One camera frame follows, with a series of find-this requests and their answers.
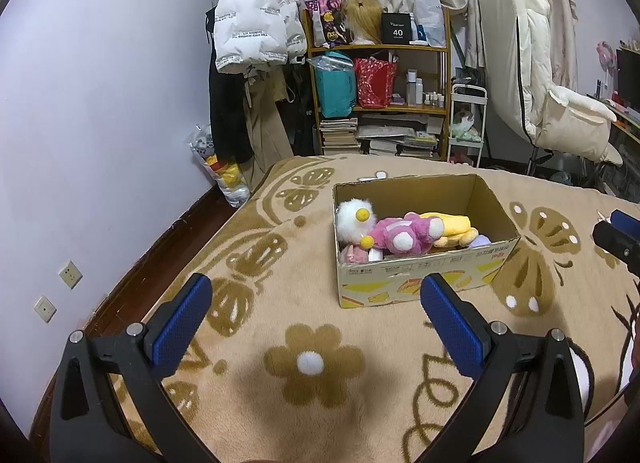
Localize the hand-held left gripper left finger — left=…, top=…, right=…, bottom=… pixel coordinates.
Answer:
left=49, top=273, right=221, bottom=463

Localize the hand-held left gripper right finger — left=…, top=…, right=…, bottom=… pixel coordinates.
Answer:
left=417, top=272, right=586, bottom=463

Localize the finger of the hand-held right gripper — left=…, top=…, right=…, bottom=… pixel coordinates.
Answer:
left=592, top=222, right=640, bottom=276
left=610, top=209, right=640, bottom=246

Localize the printed cardboard box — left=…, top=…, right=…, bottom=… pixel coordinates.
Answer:
left=332, top=174, right=522, bottom=310

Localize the yellow plush toy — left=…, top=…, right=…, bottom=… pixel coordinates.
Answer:
left=420, top=212, right=481, bottom=249

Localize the pink plush toy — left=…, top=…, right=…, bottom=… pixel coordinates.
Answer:
left=367, top=212, right=446, bottom=258

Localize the pink plastic bag roll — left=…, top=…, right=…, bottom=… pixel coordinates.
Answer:
left=340, top=244, right=371, bottom=265

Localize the white fluffy plush toy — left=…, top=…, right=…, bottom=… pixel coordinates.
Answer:
left=335, top=198, right=378, bottom=246

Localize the cluttered desk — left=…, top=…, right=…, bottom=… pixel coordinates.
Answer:
left=600, top=98, right=640, bottom=204

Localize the black monitor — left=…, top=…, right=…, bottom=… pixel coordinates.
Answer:
left=616, top=48, right=640, bottom=104

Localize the plastic bag of toys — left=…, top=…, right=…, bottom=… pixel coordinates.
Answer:
left=189, top=125, right=251, bottom=208

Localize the pink desk fan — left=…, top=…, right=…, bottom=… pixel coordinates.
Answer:
left=595, top=40, right=618, bottom=78

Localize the white chair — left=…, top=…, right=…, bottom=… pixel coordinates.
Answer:
left=477, top=0, right=625, bottom=167

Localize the pile of books and papers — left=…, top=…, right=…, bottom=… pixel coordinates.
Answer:
left=355, top=113, right=441, bottom=158

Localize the beige hanging garment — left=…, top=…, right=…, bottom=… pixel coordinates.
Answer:
left=242, top=68, right=296, bottom=188

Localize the white metal cart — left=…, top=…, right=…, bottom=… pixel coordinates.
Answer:
left=446, top=84, right=488, bottom=168

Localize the stack of books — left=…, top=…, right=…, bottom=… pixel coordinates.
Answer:
left=320, top=117, right=359, bottom=156

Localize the black hanging garment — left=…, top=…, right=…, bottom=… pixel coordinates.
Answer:
left=205, top=8, right=256, bottom=164
left=285, top=63, right=321, bottom=156

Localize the row of cosmetic bottles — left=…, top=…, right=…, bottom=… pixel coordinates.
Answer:
left=406, top=69, right=447, bottom=108

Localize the red patterned bag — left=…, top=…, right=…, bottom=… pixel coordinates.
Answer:
left=353, top=57, right=398, bottom=108

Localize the teal paper bag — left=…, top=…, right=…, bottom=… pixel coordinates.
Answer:
left=314, top=68, right=357, bottom=118

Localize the wooden shelf unit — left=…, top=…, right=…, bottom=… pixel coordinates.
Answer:
left=301, top=5, right=451, bottom=161

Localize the clear plastic bag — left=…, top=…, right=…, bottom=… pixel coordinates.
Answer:
left=306, top=52, right=355, bottom=74

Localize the white plastic bag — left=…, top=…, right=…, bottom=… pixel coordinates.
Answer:
left=412, top=0, right=446, bottom=46

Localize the black box with white print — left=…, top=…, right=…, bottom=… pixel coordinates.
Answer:
left=381, top=12, right=418, bottom=44

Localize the white printed puffer jacket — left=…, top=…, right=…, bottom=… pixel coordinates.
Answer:
left=213, top=0, right=308, bottom=74

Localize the blonde wig on mannequin head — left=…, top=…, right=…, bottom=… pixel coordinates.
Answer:
left=341, top=0, right=386, bottom=46

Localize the purple patterned bag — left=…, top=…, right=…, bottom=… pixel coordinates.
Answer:
left=304, top=0, right=348, bottom=48

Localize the white wall power socket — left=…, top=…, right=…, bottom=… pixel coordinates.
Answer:
left=58, top=260, right=83, bottom=290

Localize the white wall outlet plate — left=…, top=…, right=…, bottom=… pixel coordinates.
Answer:
left=33, top=295, right=57, bottom=324

